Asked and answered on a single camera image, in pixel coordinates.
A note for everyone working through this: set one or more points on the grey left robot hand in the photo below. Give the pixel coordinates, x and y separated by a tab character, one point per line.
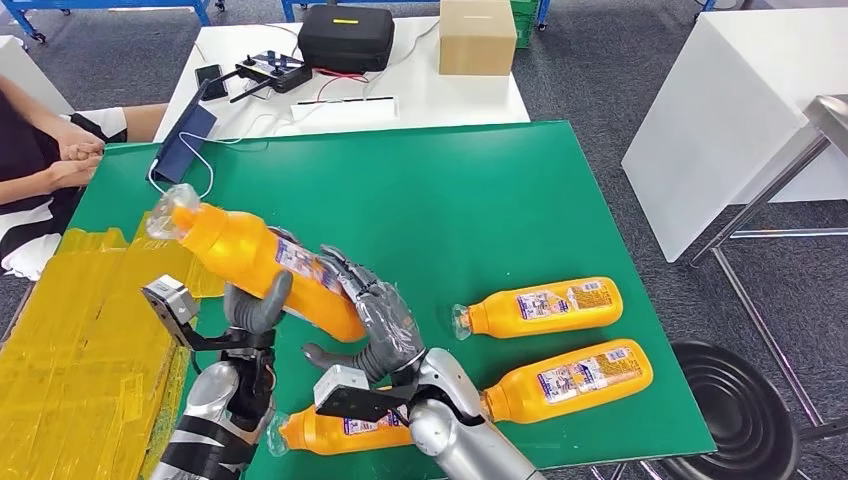
255	311

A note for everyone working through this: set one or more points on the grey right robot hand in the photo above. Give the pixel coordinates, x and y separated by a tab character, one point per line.
391	331

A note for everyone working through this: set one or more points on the orange detergent bottle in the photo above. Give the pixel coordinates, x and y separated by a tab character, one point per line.
523	397
503	318
311	434
232	252

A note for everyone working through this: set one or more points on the green table mat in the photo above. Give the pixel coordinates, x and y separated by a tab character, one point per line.
464	199

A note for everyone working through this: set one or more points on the tablet in blue cover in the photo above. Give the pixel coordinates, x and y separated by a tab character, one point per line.
181	149

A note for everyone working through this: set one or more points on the yellow taped sheet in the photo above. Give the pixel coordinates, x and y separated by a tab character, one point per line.
66	344

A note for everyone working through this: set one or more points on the white power strip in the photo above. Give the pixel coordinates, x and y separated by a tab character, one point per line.
344	110

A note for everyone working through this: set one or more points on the black smartphone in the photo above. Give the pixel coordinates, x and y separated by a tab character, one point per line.
212	81

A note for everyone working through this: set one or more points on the black remote controller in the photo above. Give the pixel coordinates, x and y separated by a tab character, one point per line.
283	75

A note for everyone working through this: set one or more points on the white table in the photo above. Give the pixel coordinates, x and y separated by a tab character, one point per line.
450	99
715	119
26	66

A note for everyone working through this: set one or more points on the black carrying case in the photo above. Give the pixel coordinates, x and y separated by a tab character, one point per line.
346	45

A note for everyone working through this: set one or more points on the person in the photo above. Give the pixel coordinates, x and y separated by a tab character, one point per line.
23	142

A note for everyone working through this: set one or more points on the brown cardboard box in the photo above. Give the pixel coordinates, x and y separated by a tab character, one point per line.
477	45

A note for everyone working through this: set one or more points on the blue metal rack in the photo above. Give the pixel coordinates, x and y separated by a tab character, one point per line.
201	10

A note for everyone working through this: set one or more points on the green plastic crate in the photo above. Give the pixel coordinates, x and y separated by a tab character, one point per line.
523	25

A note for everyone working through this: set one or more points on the black round stool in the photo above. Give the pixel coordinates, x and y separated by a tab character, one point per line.
735	411

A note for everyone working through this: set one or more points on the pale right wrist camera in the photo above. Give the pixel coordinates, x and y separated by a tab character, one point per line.
338	381

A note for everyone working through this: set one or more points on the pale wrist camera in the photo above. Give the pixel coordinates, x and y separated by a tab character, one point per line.
338	381
169	295

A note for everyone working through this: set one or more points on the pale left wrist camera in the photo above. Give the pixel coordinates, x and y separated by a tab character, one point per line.
169	295

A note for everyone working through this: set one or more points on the steel frame table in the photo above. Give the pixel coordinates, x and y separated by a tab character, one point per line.
828	121

